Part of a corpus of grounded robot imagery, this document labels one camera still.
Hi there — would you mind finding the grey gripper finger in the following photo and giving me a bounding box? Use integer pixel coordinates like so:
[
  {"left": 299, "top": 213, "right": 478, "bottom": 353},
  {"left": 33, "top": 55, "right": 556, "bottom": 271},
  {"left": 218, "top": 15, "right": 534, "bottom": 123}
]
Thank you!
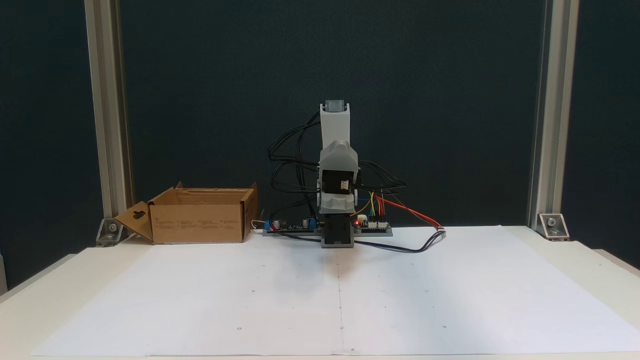
[
  {"left": 318, "top": 141, "right": 360, "bottom": 172},
  {"left": 318, "top": 192, "right": 357, "bottom": 211}
]

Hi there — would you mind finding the black cable with red wires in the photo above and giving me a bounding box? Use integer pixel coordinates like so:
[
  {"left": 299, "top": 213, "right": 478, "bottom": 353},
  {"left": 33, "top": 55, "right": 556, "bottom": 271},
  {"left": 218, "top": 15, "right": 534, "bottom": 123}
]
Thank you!
[{"left": 272, "top": 196, "right": 447, "bottom": 254}]

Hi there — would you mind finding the open brown cardboard box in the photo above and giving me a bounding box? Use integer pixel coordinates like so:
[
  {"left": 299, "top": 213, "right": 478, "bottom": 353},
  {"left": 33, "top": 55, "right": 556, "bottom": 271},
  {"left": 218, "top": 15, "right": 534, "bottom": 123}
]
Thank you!
[{"left": 114, "top": 182, "right": 260, "bottom": 245}]

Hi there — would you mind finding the blue circuit board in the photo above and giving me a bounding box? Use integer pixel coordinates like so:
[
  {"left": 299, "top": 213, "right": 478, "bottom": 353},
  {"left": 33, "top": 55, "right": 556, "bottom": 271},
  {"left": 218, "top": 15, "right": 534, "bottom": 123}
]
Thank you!
[{"left": 263, "top": 215, "right": 322, "bottom": 236}]

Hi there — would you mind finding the black three-wire gripper cable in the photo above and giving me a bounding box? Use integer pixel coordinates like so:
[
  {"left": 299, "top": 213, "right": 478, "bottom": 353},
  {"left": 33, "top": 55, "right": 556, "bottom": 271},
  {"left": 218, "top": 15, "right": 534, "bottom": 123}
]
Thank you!
[{"left": 356, "top": 159, "right": 407, "bottom": 197}]

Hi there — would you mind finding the circuit board with jumper wires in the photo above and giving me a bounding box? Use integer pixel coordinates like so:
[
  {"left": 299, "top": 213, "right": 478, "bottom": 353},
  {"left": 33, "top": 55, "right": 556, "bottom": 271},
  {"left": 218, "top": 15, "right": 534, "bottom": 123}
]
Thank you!
[{"left": 353, "top": 214, "right": 394, "bottom": 237}]

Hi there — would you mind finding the aluminium frame post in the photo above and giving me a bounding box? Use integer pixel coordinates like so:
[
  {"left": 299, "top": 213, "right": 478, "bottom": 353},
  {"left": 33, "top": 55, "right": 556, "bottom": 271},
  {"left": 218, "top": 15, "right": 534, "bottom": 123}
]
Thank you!
[
  {"left": 83, "top": 0, "right": 135, "bottom": 222},
  {"left": 527, "top": 0, "right": 581, "bottom": 231}
]

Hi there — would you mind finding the black looped motor cable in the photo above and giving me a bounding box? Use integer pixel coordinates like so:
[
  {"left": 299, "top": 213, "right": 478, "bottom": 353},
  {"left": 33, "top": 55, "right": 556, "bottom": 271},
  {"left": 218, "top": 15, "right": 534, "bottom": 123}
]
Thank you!
[{"left": 267, "top": 112, "right": 324, "bottom": 224}]

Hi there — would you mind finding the white paper sheet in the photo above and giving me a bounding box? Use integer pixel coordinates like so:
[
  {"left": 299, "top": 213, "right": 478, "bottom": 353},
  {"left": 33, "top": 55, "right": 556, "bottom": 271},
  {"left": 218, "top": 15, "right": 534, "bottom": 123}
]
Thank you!
[{"left": 31, "top": 225, "right": 640, "bottom": 357}]

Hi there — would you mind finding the metal corner bracket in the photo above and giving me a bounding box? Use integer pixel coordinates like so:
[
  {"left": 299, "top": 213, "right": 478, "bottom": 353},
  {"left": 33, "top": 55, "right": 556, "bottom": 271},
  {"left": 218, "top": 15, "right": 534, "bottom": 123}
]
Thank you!
[
  {"left": 95, "top": 217, "right": 125, "bottom": 247},
  {"left": 537, "top": 213, "right": 570, "bottom": 241}
]

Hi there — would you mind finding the coloured jumper wire bundle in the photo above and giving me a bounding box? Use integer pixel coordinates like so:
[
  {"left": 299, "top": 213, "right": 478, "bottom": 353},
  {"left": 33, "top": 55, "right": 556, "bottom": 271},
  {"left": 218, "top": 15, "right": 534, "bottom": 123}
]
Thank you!
[{"left": 349, "top": 191, "right": 396, "bottom": 224}]

